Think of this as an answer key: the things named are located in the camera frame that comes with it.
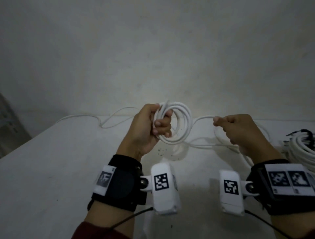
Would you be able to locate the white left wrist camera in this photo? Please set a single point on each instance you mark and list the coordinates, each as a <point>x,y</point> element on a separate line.
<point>163,202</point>

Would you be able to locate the person's right thumb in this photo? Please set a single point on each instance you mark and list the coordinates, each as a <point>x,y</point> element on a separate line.
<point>219,121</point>

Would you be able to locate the person's right hand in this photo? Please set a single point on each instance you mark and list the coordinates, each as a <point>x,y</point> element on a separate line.
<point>246,136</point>

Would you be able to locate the white marker tag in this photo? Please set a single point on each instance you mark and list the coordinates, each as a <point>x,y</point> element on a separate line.
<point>104,178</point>

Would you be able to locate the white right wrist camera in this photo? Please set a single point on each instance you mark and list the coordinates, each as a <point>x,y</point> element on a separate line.
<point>231,205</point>

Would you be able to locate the person's left fingers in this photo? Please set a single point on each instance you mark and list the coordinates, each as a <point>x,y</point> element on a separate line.
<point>161,124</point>

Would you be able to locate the person's left hand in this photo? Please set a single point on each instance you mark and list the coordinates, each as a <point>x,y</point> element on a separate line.
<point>140,133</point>

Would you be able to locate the dark red sleeve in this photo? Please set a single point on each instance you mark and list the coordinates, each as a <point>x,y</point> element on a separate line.
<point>98,232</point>

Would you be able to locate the white double marker plate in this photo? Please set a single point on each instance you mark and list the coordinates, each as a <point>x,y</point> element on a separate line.
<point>288,179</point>

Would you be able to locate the person's right forearm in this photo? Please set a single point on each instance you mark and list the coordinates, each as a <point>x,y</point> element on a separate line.
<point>295,224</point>

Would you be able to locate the person's left forearm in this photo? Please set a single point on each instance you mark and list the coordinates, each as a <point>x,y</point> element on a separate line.
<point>105,218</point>

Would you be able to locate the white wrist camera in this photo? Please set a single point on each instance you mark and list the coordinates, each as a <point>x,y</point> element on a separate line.
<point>231,205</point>
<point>163,202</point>

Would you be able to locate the grey leaning panel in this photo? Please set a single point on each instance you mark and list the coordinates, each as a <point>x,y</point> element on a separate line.
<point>9,133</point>

